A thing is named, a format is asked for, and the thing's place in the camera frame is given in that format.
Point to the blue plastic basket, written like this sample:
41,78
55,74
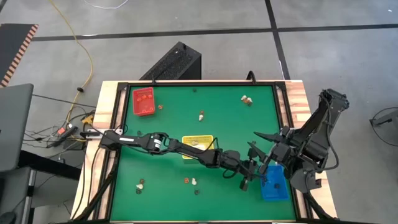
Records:
280,194

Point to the black table edge frame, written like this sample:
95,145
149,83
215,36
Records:
202,83

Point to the black mat striped edge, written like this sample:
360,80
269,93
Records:
12,46

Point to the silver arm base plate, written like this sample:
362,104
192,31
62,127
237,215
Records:
93,133

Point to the yellow plastic basket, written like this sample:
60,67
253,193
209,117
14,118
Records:
205,140

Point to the black computer tower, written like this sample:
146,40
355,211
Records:
177,62

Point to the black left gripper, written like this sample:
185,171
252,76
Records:
248,169

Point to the black frame strut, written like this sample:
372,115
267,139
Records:
314,205
96,193

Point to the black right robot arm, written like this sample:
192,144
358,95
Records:
317,124

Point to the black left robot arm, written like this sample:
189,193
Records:
140,141

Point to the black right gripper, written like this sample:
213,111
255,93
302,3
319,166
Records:
284,147

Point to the grey rounded panel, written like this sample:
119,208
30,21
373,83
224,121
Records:
14,124

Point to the red plastic basket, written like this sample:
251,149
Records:
136,109

